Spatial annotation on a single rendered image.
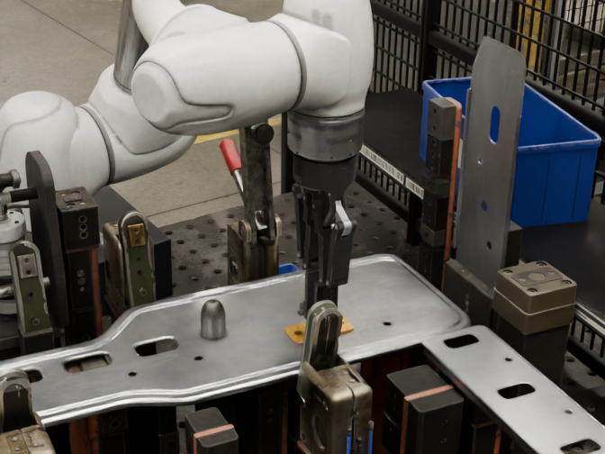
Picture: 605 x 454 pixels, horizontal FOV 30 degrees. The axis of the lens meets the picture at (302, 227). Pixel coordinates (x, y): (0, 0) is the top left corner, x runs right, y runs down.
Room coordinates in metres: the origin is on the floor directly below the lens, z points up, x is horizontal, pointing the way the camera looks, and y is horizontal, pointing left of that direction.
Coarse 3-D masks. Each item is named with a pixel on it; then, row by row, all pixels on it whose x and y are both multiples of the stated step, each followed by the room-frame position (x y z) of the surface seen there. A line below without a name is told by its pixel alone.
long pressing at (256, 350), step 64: (384, 256) 1.44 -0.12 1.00; (128, 320) 1.25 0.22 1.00; (192, 320) 1.26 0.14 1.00; (256, 320) 1.26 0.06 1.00; (384, 320) 1.27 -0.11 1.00; (448, 320) 1.27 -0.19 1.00; (64, 384) 1.11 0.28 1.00; (128, 384) 1.11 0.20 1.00; (192, 384) 1.11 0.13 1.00; (256, 384) 1.12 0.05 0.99
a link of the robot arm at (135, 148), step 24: (120, 24) 1.86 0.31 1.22; (120, 48) 1.86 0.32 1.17; (144, 48) 1.83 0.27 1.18; (120, 72) 1.87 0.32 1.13; (96, 96) 1.90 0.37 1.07; (120, 96) 1.87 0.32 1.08; (96, 120) 1.87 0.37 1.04; (120, 120) 1.86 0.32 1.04; (144, 120) 1.86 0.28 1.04; (120, 144) 1.86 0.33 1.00; (144, 144) 1.87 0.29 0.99; (168, 144) 1.91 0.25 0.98; (192, 144) 1.98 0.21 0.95; (120, 168) 1.86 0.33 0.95; (144, 168) 1.90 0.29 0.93
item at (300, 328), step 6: (300, 324) 1.25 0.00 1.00; (348, 324) 1.25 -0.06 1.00; (288, 330) 1.23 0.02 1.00; (294, 330) 1.23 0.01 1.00; (300, 330) 1.23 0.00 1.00; (342, 330) 1.23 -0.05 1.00; (348, 330) 1.24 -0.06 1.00; (294, 336) 1.22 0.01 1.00; (300, 336) 1.22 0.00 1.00; (300, 342) 1.21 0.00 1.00
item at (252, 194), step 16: (240, 128) 1.42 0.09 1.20; (256, 128) 1.40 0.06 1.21; (272, 128) 1.40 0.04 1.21; (240, 144) 1.42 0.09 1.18; (256, 144) 1.43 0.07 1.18; (256, 160) 1.42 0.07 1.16; (256, 176) 1.42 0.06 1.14; (256, 192) 1.41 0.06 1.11; (272, 192) 1.41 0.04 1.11; (256, 208) 1.41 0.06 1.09; (272, 208) 1.41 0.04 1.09; (272, 224) 1.41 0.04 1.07; (256, 240) 1.39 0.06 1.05; (272, 240) 1.40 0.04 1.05
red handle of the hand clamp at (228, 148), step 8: (224, 144) 1.51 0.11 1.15; (232, 144) 1.51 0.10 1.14; (224, 152) 1.50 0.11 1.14; (232, 152) 1.50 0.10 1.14; (232, 160) 1.48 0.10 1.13; (240, 160) 1.49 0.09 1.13; (232, 168) 1.48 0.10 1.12; (240, 168) 1.48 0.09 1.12; (232, 176) 1.48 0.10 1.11; (240, 176) 1.47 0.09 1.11; (240, 184) 1.46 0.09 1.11; (240, 192) 1.45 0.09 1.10; (256, 216) 1.41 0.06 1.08; (256, 224) 1.40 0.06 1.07; (264, 224) 1.41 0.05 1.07
